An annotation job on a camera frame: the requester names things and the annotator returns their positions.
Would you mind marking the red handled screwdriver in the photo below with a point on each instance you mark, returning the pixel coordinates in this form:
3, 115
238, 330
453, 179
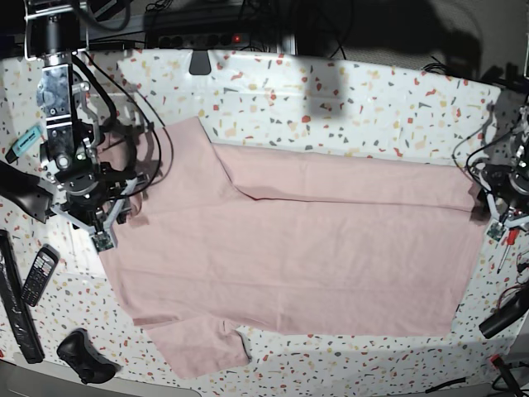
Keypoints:
511, 239

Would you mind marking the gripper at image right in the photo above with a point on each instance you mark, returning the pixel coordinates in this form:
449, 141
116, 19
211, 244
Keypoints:
504, 197

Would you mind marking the power strip with red switch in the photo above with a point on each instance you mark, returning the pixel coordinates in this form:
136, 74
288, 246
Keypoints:
196, 41

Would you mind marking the light blue highlighter marker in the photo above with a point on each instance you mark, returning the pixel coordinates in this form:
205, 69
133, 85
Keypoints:
24, 143

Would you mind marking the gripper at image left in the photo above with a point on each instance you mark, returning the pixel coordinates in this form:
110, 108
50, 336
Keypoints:
98, 199

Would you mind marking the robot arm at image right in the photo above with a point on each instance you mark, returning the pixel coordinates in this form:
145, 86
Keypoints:
509, 144

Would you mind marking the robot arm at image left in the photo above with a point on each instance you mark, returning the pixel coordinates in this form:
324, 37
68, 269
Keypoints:
79, 115

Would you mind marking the black game controller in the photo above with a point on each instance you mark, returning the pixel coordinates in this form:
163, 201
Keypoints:
79, 354

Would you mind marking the black cylinder with wires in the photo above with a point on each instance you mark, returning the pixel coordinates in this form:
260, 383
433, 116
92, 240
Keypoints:
507, 315

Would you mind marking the pink T-shirt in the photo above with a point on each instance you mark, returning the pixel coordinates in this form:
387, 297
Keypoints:
292, 243

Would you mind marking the red and black tool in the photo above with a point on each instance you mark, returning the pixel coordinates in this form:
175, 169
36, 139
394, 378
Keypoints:
511, 384

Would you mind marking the black clamp at table edge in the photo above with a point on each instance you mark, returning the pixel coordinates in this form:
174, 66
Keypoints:
200, 64

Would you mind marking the long black bar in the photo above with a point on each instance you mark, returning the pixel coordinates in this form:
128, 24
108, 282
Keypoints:
18, 313

